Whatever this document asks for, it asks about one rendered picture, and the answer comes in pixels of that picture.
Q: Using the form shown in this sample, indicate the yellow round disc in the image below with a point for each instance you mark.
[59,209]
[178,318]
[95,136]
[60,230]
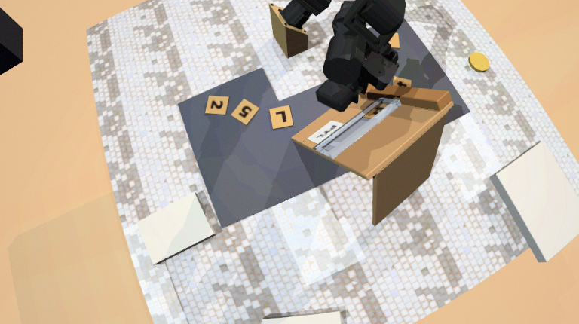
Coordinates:
[478,62]

